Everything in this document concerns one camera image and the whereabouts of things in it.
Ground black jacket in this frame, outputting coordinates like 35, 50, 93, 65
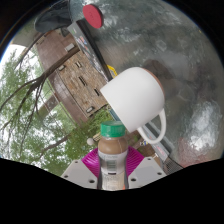
34, 0, 84, 34

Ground dark-trunked tree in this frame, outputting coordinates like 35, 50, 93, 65
0, 46, 81, 134

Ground flat round red coaster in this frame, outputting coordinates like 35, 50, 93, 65
82, 3, 104, 30

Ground stone brick fountain wall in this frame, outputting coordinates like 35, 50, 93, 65
34, 31, 111, 125

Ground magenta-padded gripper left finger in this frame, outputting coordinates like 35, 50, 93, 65
60, 147, 101, 190

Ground green-capped brown drink bottle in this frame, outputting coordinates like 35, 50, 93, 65
97, 120, 129, 191

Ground white ceramic mug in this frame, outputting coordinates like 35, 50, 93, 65
99, 66, 167, 145

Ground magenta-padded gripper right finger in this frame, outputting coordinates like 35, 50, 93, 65
126, 146, 167, 190

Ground grey laptop with stickers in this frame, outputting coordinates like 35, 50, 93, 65
138, 121, 184, 168

